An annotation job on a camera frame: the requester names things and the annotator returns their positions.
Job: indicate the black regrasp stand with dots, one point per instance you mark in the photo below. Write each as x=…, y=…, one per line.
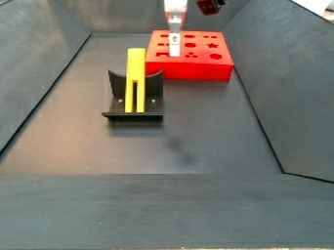
x=152, y=99

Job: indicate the red foam fixture block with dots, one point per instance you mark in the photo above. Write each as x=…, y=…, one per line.
x=204, y=58

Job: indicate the yellow two-pronged peg object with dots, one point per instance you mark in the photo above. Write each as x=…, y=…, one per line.
x=135, y=80

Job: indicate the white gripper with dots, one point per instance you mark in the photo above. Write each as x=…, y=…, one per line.
x=175, y=9

